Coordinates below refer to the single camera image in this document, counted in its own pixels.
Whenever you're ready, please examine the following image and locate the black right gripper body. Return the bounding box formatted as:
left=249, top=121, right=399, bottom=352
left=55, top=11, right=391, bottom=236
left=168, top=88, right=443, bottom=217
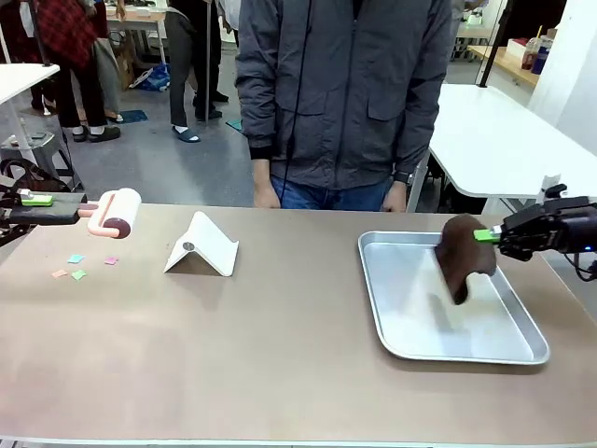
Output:
left=545, top=197, right=597, bottom=256

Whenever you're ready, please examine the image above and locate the brown towel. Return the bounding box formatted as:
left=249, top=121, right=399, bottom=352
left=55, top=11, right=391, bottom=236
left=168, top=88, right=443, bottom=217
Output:
left=434, top=213, right=498, bottom=307

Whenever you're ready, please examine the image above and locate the pink lint roller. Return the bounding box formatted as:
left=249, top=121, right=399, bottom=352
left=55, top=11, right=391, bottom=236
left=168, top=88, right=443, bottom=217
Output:
left=8, top=187, right=143, bottom=242

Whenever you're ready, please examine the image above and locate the person's right forearm grey sleeve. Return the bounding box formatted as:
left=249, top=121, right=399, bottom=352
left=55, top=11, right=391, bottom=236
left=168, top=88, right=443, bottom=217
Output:
left=236, top=83, right=277, bottom=162

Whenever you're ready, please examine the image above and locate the person's left forearm grey sleeve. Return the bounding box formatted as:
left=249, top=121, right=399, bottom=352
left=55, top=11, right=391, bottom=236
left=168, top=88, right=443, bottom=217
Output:
left=394, top=83, right=444, bottom=176

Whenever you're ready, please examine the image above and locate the person's left hand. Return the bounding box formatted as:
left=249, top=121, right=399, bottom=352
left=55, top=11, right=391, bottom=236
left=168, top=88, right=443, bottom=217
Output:
left=381, top=179, right=411, bottom=214

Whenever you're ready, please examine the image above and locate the person's right hand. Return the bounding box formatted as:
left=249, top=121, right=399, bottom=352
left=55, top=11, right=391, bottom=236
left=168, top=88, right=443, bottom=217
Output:
left=251, top=158, right=284, bottom=210

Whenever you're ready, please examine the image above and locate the dark handbag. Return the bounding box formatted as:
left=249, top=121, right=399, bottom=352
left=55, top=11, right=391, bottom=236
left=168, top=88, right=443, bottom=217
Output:
left=0, top=158, right=71, bottom=193

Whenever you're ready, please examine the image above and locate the metal stool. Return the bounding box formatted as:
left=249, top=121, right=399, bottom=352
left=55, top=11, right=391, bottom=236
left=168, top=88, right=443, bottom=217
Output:
left=0, top=133, right=76, bottom=192

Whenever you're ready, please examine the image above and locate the silver metal tray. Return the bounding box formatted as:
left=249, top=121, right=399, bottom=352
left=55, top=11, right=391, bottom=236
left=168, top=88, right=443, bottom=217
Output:
left=357, top=230, right=551, bottom=366

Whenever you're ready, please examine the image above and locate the white side table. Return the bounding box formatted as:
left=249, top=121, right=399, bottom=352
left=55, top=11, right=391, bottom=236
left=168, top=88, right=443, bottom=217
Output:
left=0, top=63, right=62, bottom=155

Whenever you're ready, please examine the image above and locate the wooden workbench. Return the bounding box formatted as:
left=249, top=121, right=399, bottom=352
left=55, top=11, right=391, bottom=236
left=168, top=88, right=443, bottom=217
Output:
left=465, top=44, right=542, bottom=90

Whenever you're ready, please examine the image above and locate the cardboard box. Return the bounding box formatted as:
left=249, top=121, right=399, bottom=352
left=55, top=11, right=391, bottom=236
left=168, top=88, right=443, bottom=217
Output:
left=109, top=32, right=136, bottom=92

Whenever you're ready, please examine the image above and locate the dark red bottle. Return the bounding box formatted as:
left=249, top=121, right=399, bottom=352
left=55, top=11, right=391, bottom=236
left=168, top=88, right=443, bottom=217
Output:
left=521, top=36, right=541, bottom=72

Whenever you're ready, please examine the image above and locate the blue bottle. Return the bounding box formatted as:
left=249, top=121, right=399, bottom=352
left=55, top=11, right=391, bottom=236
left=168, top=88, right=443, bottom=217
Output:
left=531, top=35, right=554, bottom=76

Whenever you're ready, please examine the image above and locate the blue plastic bag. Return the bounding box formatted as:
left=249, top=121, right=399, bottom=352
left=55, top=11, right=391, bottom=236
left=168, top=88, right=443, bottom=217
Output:
left=128, top=63, right=173, bottom=92

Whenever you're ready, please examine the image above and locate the black pole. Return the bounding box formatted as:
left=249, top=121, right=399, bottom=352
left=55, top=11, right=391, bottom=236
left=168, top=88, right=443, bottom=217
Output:
left=478, top=0, right=512, bottom=90

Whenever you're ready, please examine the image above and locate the white box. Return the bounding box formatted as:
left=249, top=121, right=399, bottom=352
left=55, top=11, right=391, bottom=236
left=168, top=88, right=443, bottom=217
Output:
left=507, top=37, right=531, bottom=60

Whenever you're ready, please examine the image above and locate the person in red plaid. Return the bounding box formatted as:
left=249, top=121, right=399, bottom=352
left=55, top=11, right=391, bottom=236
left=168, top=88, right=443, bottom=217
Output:
left=35, top=0, right=122, bottom=144

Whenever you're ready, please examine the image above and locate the white lint roller stand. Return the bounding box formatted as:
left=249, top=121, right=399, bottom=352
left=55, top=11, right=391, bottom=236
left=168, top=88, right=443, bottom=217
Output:
left=162, top=210, right=240, bottom=279

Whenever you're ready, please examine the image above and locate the person in grey trousers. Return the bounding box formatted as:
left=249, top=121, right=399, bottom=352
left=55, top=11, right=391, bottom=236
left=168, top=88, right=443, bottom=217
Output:
left=162, top=8, right=202, bottom=144

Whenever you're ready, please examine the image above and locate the person in grey jacket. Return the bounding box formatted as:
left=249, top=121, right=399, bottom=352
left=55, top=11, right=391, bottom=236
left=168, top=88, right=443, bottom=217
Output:
left=234, top=0, right=453, bottom=214

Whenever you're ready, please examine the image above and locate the wooden desk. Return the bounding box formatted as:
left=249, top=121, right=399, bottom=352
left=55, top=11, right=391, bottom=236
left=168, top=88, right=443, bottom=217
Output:
left=104, top=4, right=169, bottom=34

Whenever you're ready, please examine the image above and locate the person in black trousers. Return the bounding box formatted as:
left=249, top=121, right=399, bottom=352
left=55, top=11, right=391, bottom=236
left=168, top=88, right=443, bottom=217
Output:
left=190, top=0, right=230, bottom=121

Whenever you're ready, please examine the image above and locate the thin black cable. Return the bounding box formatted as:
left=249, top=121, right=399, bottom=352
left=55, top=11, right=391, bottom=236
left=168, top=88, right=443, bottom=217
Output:
left=566, top=251, right=597, bottom=284

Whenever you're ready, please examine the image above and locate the white table with metal frame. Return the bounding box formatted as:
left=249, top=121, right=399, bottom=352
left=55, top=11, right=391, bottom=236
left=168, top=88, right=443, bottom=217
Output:
left=410, top=82, right=597, bottom=216

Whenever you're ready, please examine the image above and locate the black cable on jacket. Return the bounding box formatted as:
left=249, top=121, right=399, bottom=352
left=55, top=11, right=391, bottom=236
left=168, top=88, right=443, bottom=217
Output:
left=279, top=0, right=314, bottom=209

